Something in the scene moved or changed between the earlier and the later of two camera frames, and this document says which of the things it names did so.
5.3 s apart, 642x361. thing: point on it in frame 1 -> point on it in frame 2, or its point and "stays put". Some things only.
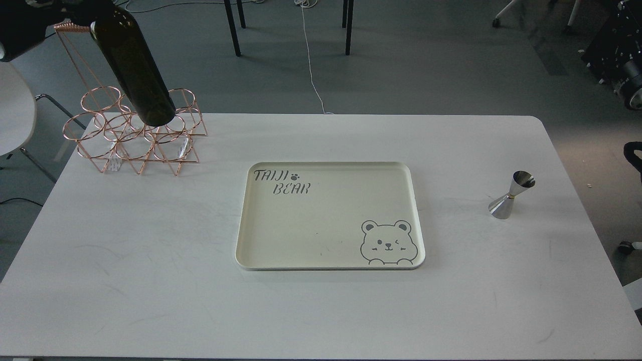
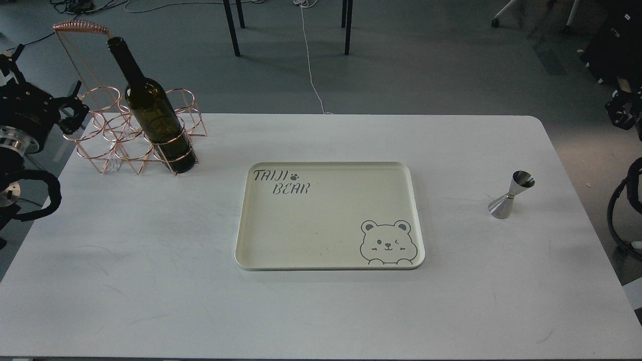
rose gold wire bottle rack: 107,131 stays put
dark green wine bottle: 125,47 -> 148,100
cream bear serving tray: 329,216 stays put
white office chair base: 569,29 stays put
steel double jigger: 501,207 stays put
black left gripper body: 23,22 -> 22,104
